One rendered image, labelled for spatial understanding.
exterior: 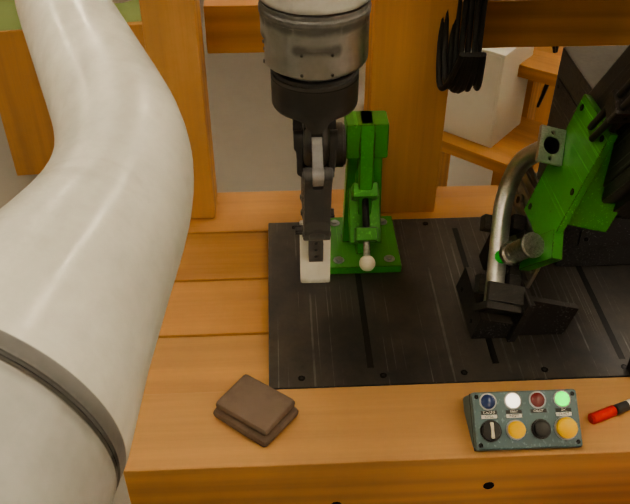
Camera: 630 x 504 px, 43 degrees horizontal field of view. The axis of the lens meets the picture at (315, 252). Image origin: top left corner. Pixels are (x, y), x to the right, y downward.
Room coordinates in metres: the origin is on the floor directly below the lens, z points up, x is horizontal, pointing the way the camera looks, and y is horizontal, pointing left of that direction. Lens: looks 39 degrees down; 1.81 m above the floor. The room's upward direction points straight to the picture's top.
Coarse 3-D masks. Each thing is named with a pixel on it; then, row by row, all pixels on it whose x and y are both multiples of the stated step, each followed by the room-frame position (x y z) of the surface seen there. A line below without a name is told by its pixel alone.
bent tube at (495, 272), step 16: (544, 128) 1.03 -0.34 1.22; (544, 144) 1.05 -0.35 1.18; (560, 144) 1.02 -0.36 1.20; (512, 160) 1.08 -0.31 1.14; (528, 160) 1.04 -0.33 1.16; (544, 160) 0.99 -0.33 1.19; (560, 160) 1.00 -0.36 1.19; (512, 176) 1.07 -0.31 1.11; (512, 192) 1.06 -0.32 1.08; (496, 208) 1.05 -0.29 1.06; (496, 224) 1.03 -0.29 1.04; (496, 240) 1.01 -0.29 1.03; (496, 272) 0.97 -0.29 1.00
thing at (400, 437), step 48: (432, 384) 0.82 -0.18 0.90; (480, 384) 0.82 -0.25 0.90; (528, 384) 0.82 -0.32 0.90; (576, 384) 0.82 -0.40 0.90; (624, 384) 0.82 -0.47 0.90; (144, 432) 0.73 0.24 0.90; (192, 432) 0.73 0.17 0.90; (288, 432) 0.73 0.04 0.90; (336, 432) 0.73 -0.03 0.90; (384, 432) 0.73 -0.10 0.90; (432, 432) 0.73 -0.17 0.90; (624, 432) 0.73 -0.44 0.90; (144, 480) 0.66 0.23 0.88; (192, 480) 0.67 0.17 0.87; (240, 480) 0.67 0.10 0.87; (288, 480) 0.67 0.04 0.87; (336, 480) 0.68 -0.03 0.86; (384, 480) 0.68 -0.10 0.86; (432, 480) 0.68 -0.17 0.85; (480, 480) 0.69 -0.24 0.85; (528, 480) 0.69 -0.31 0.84; (576, 480) 0.69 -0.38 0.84; (624, 480) 0.70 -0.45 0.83
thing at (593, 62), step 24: (576, 48) 1.26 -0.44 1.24; (600, 48) 1.26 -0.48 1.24; (624, 48) 1.26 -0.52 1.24; (576, 72) 1.19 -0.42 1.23; (600, 72) 1.17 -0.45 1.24; (576, 96) 1.17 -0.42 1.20; (552, 120) 1.24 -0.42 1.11; (576, 240) 1.10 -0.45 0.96; (600, 240) 1.10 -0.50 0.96; (624, 240) 1.10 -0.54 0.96; (576, 264) 1.10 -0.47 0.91; (600, 264) 1.10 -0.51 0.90
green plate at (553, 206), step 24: (576, 120) 1.02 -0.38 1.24; (576, 144) 0.99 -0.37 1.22; (600, 144) 0.93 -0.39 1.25; (552, 168) 1.02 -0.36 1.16; (576, 168) 0.96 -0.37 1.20; (600, 168) 0.94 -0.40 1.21; (552, 192) 0.98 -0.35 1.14; (576, 192) 0.93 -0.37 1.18; (600, 192) 0.94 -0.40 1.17; (528, 216) 1.01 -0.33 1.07; (552, 216) 0.95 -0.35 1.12; (576, 216) 0.94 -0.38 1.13; (600, 216) 0.94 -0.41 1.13
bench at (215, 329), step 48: (240, 192) 1.36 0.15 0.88; (288, 192) 1.36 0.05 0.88; (336, 192) 1.36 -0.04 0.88; (480, 192) 1.36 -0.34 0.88; (192, 240) 1.20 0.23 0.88; (240, 240) 1.20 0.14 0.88; (192, 288) 1.06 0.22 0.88; (240, 288) 1.06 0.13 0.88; (192, 336) 0.95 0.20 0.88; (240, 336) 0.94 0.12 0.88; (192, 384) 0.84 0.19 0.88
